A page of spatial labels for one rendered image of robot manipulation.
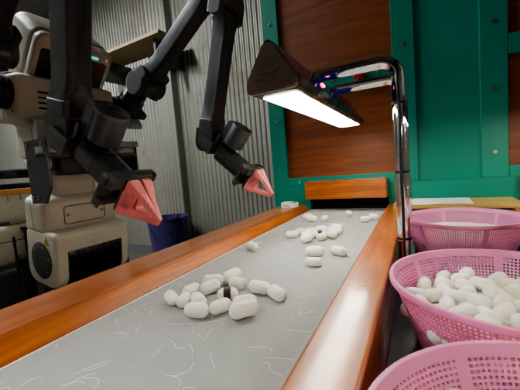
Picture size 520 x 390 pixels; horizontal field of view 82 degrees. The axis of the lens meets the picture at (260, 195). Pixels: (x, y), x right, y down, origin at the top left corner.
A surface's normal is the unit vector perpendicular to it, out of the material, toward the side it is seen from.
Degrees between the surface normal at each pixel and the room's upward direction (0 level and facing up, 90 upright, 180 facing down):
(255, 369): 0
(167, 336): 0
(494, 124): 90
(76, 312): 45
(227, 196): 90
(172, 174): 90
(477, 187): 90
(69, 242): 98
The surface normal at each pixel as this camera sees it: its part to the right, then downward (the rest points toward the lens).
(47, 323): 0.57, -0.73
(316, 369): -0.08, -0.99
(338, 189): -0.46, 0.11
